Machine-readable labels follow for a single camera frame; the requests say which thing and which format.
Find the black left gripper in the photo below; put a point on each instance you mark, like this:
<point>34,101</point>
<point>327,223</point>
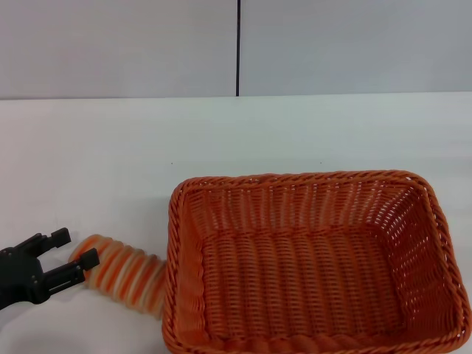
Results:
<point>20,274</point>

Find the orange and cream striped bread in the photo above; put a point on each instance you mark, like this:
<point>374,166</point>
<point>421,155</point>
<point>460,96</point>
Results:
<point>129,276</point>

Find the orange woven plastic basket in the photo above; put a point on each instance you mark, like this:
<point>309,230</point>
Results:
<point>313,269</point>

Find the black vertical wall strip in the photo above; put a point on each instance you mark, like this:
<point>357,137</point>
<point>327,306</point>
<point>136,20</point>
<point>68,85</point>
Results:
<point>238,44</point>

